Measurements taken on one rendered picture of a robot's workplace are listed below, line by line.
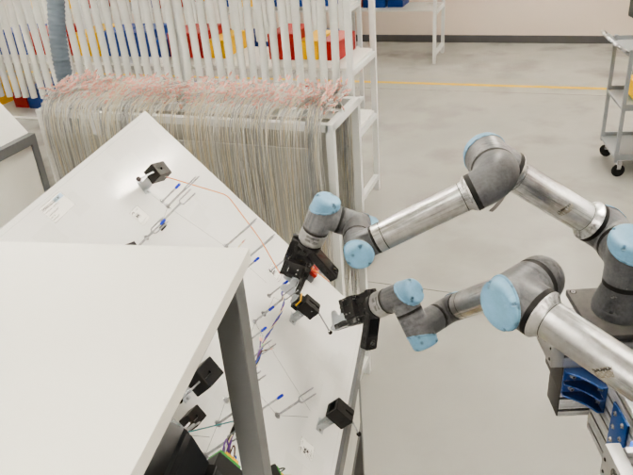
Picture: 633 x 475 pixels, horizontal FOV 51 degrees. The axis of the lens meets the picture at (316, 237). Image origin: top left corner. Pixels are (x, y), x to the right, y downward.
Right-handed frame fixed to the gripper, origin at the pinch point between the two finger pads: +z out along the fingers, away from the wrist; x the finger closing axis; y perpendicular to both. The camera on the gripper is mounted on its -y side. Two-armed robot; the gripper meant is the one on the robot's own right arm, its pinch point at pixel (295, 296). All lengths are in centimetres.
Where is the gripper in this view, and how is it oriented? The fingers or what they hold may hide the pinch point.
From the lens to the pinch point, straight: 200.2
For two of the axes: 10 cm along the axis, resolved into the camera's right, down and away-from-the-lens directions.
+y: -9.4, -3.4, -0.8
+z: -3.2, 7.8, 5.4
